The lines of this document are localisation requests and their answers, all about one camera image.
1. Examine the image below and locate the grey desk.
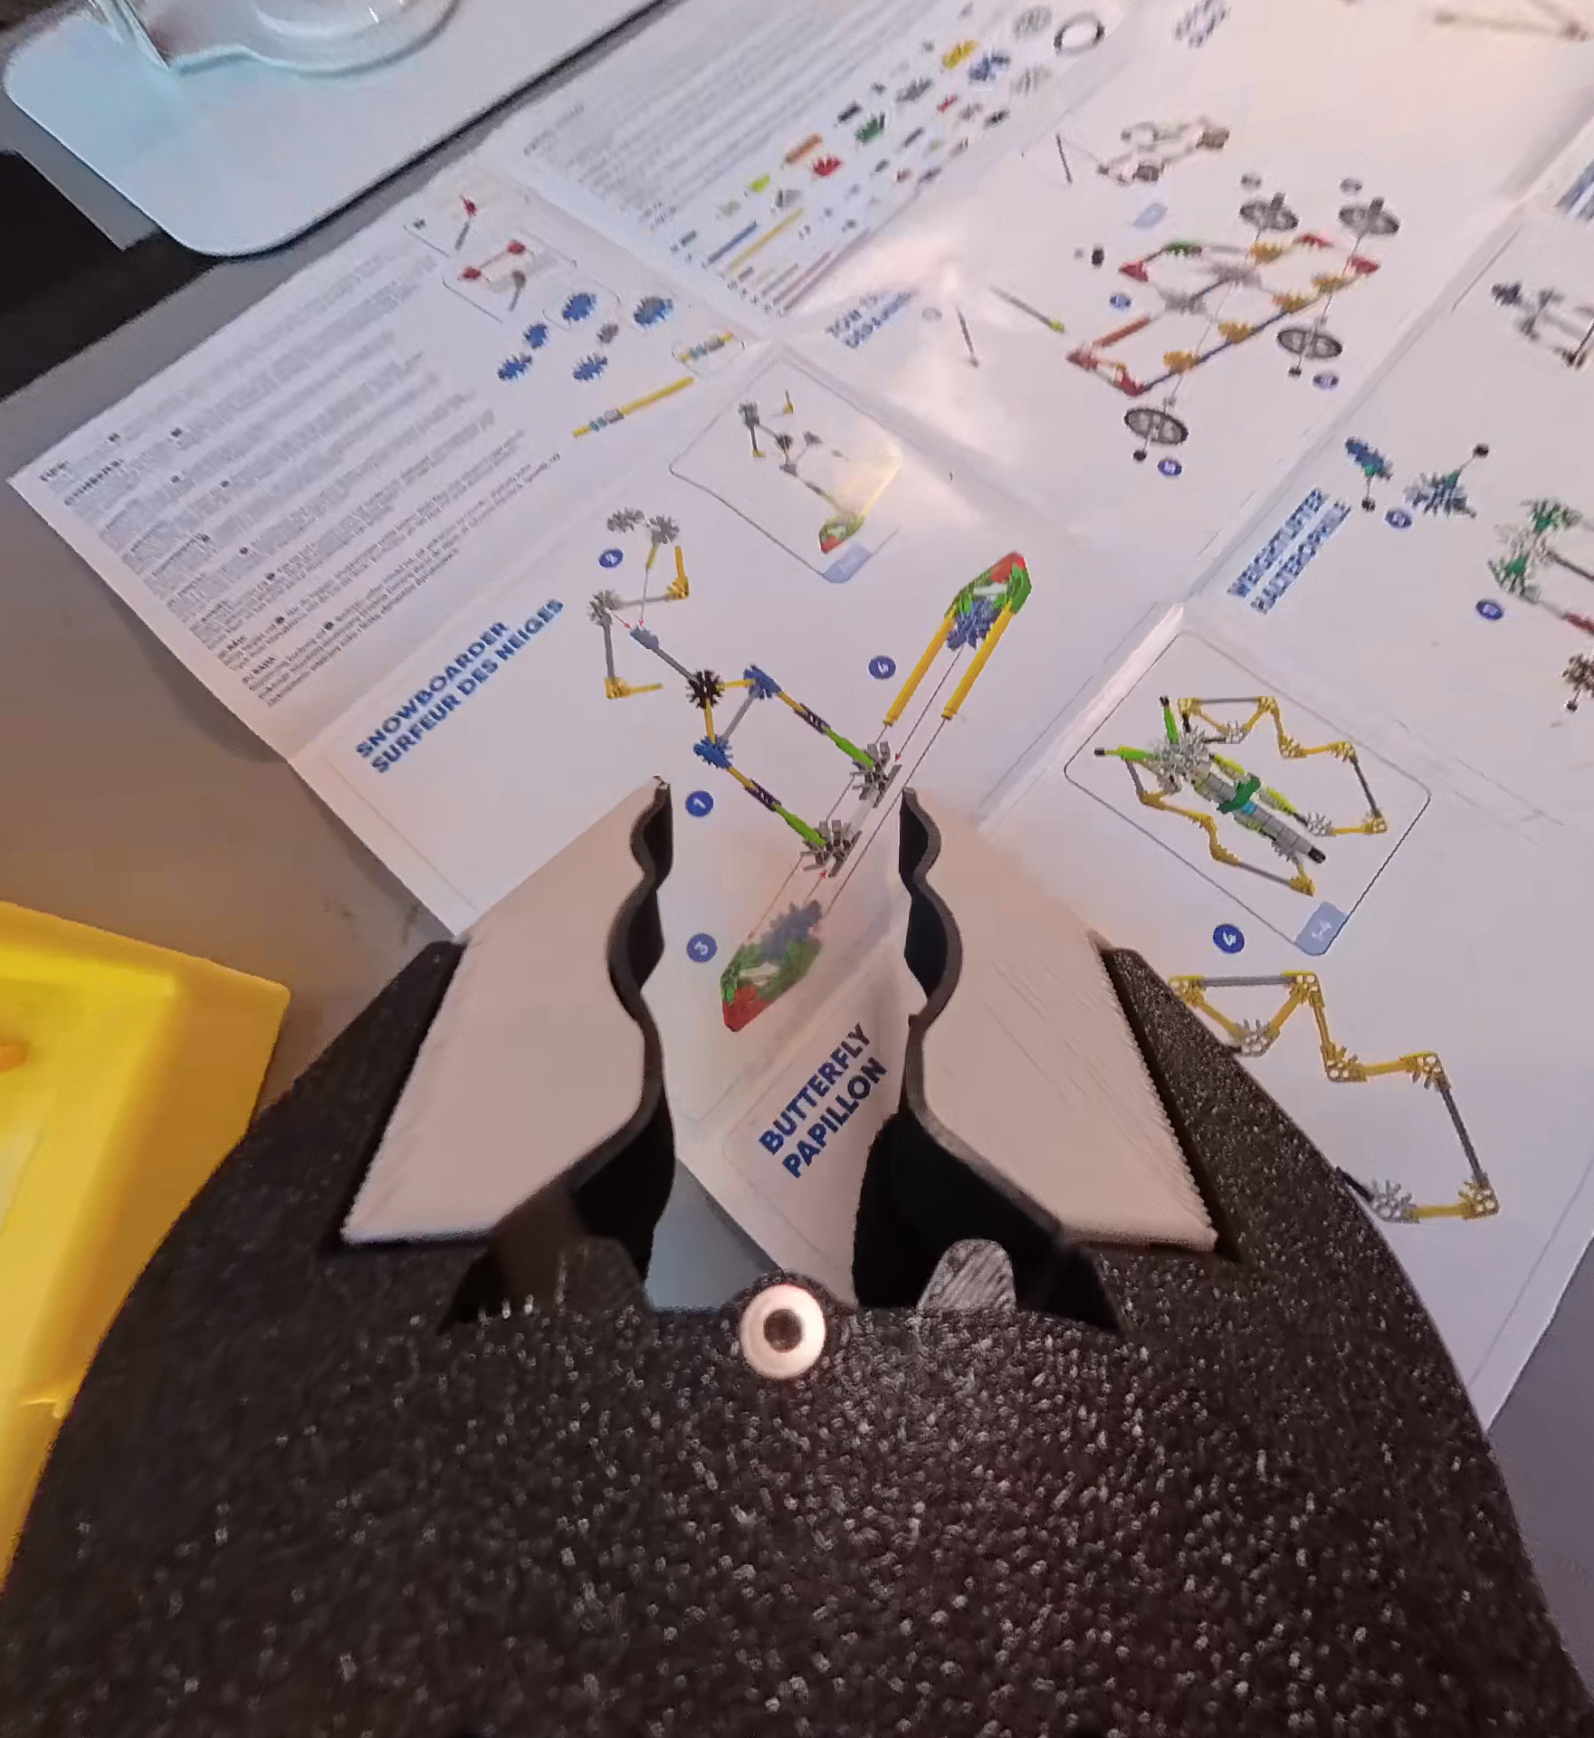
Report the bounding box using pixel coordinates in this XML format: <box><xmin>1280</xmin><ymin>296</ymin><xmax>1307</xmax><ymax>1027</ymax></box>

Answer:
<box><xmin>0</xmin><ymin>0</ymin><xmax>1594</xmax><ymax>1738</ymax></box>

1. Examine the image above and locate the white printed instruction sheet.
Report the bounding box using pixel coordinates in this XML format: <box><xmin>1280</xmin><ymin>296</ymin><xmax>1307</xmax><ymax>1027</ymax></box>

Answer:
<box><xmin>6</xmin><ymin>0</ymin><xmax>1594</xmax><ymax>1428</ymax></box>

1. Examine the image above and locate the black desk mat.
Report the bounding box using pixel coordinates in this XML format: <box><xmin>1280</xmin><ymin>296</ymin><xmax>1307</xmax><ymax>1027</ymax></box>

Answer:
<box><xmin>0</xmin><ymin>147</ymin><xmax>223</xmax><ymax>444</ymax></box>

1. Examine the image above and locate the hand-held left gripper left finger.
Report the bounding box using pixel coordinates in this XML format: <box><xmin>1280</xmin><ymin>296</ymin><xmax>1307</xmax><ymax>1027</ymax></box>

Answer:
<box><xmin>338</xmin><ymin>776</ymin><xmax>676</xmax><ymax>1311</ymax></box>

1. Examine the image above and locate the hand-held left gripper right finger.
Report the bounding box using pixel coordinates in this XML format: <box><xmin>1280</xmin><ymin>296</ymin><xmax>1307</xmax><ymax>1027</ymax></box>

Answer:
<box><xmin>853</xmin><ymin>787</ymin><xmax>1222</xmax><ymax>1311</ymax></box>

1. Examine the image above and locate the white flat pad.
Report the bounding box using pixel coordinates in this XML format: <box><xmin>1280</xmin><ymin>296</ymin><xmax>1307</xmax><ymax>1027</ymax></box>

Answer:
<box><xmin>2</xmin><ymin>0</ymin><xmax>668</xmax><ymax>260</ymax></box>

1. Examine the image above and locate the yellow plastic tray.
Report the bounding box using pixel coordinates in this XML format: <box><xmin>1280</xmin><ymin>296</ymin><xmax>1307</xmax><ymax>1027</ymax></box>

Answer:
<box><xmin>0</xmin><ymin>875</ymin><xmax>294</xmax><ymax>1713</ymax></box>

